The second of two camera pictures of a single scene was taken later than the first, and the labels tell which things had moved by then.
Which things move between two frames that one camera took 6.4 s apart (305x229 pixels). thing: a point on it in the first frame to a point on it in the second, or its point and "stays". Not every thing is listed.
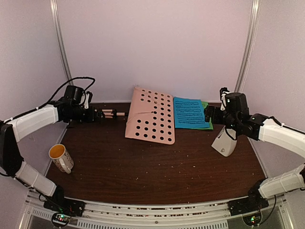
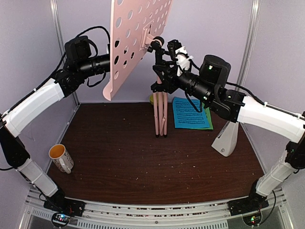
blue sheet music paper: [189, 113] stays
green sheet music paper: [205, 104] stays
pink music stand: [150, 117] to [134, 23]
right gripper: [215, 120] to [167, 81]
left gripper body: [86, 117] to [105, 62]
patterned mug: [61, 158] stays
